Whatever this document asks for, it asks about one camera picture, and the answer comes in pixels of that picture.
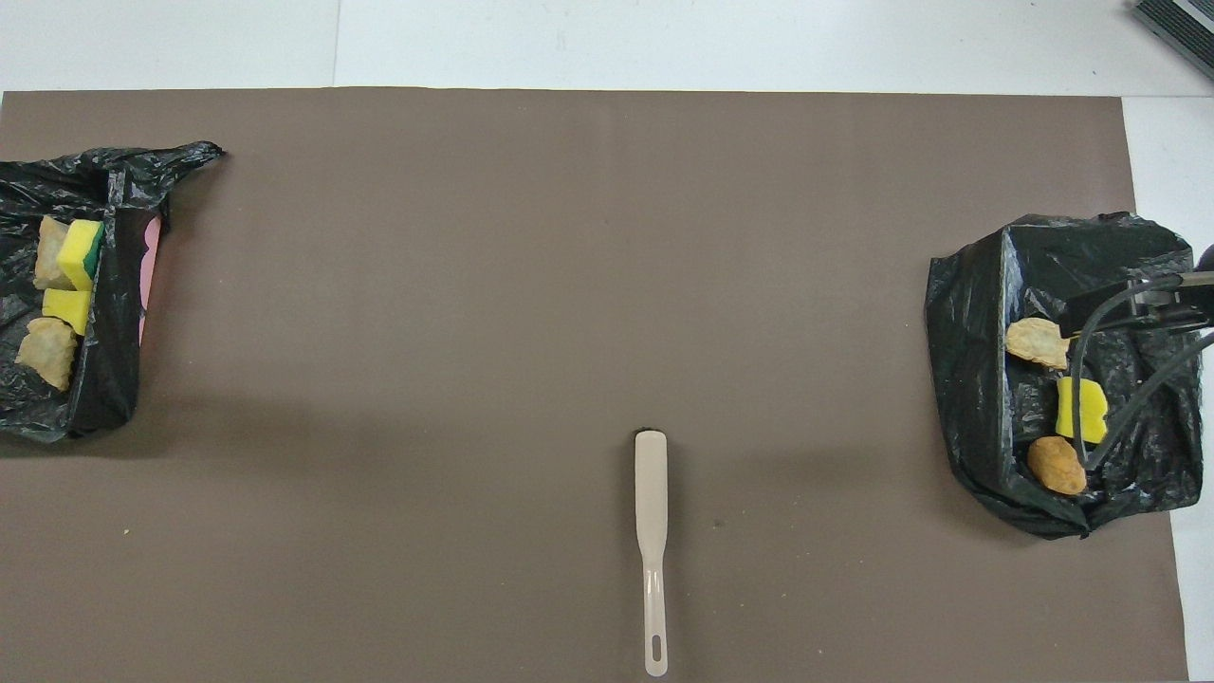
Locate large yellow sponge piece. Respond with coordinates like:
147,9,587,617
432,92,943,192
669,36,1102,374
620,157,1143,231
1056,377,1111,445

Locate beige hand brush black bristles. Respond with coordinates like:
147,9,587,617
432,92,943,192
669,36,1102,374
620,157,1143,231
634,429,670,677

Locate small yellow sponge piece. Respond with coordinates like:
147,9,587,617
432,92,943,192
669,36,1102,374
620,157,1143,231
42,287,94,336

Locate dark grey ribbed panel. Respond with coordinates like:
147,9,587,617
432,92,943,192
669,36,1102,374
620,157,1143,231
1131,0,1214,82

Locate black trash bag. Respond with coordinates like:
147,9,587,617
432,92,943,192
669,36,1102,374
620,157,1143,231
925,211,1205,542
0,140,227,445

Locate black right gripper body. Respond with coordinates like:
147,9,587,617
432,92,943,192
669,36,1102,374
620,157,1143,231
1190,242,1214,323

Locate brown oval bread roll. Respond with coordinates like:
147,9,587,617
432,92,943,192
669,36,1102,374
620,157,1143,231
1026,435,1088,496

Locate right black trash bag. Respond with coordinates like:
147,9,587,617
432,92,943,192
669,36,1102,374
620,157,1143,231
925,211,1205,542

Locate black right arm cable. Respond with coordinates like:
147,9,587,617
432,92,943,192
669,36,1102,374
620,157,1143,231
1067,273,1214,472

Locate brown table mat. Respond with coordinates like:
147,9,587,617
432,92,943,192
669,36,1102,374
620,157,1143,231
0,87,1191,683

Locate left black trash bag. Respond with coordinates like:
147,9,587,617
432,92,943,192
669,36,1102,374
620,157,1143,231
0,140,227,445

